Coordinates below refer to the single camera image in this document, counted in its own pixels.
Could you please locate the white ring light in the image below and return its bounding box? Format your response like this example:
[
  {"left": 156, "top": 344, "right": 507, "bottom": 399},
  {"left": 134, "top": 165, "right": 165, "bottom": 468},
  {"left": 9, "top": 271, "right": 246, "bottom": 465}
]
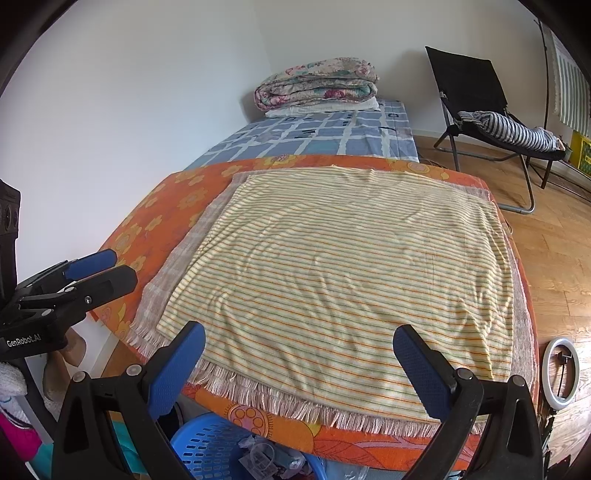
[{"left": 541, "top": 336, "right": 588, "bottom": 411}]

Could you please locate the black folding chair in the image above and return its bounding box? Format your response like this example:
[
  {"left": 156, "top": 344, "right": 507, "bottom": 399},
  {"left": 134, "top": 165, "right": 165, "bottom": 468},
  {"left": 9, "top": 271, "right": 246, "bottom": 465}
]
[{"left": 425, "top": 45, "right": 566, "bottom": 214}]

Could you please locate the blue plastic basket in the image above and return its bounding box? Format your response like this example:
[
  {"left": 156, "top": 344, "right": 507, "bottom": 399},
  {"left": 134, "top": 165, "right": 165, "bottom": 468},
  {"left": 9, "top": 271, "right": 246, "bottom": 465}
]
[{"left": 170, "top": 412, "right": 325, "bottom": 480}]

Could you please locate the green striped towel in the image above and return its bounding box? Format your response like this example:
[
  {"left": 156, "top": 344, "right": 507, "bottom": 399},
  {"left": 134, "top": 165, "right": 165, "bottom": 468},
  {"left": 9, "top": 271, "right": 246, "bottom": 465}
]
[{"left": 542, "top": 23, "right": 591, "bottom": 139}]

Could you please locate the folded floral quilt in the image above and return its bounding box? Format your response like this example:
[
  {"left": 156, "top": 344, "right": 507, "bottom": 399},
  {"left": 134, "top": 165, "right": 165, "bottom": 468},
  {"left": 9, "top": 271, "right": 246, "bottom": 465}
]
[{"left": 254, "top": 56, "right": 379, "bottom": 112}]

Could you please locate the black metal clothes rack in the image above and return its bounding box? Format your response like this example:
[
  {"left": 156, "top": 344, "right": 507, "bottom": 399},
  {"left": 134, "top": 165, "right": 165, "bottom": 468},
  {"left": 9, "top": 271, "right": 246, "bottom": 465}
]
[{"left": 533, "top": 18, "right": 591, "bottom": 204}]

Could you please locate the pink cloth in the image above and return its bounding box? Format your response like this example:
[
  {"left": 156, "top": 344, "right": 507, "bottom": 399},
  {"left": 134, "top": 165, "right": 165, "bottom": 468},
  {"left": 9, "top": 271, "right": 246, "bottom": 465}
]
[{"left": 0, "top": 406, "right": 42, "bottom": 462}]

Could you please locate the clear plastic sheet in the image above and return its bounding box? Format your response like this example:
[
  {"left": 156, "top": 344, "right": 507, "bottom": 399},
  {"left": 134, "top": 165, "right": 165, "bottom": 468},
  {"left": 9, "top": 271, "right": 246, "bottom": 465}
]
[{"left": 323, "top": 459, "right": 375, "bottom": 480}]

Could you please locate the striped garment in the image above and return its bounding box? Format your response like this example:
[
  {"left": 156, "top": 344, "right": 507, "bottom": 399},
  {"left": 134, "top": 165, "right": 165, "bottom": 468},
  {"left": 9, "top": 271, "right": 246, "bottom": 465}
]
[{"left": 457, "top": 111, "right": 566, "bottom": 153}]

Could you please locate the blue checked bedsheet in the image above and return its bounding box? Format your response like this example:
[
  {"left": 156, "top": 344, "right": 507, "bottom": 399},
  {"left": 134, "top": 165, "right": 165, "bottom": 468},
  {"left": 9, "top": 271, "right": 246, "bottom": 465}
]
[{"left": 187, "top": 99, "right": 420, "bottom": 172}]

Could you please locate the teal cloth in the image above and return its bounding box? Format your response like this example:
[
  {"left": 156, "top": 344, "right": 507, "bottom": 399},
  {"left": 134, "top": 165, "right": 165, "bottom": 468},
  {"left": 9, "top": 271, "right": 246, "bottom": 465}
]
[{"left": 32, "top": 411, "right": 139, "bottom": 480}]

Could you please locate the yellow crate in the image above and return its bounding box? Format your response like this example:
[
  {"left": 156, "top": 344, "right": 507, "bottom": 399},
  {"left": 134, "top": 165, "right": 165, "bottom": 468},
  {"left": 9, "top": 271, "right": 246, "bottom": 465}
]
[{"left": 570, "top": 130, "right": 591, "bottom": 176}]

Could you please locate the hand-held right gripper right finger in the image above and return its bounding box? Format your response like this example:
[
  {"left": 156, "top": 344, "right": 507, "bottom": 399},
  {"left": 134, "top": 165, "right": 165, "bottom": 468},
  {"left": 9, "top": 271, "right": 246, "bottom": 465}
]
[{"left": 392, "top": 324, "right": 544, "bottom": 480}]

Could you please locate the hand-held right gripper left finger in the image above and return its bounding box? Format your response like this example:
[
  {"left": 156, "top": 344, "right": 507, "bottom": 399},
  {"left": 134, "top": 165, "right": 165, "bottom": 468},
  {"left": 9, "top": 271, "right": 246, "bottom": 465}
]
[{"left": 52, "top": 320, "right": 207, "bottom": 480}]

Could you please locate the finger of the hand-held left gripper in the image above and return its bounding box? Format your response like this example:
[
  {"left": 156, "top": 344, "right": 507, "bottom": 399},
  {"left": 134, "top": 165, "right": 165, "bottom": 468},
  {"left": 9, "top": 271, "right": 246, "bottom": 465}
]
[
  {"left": 17, "top": 249, "right": 118, "bottom": 298},
  {"left": 21, "top": 264, "right": 139, "bottom": 325}
]

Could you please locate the striped yellow fringed cloth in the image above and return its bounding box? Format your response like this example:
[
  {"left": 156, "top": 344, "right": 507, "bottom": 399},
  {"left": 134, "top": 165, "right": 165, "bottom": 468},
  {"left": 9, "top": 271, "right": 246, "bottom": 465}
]
[{"left": 126, "top": 166, "right": 539, "bottom": 437}]

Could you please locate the folded white sheet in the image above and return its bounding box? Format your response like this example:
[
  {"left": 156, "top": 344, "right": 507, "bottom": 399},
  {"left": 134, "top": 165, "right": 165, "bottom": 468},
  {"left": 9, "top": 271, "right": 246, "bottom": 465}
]
[{"left": 264, "top": 97, "right": 382, "bottom": 120}]

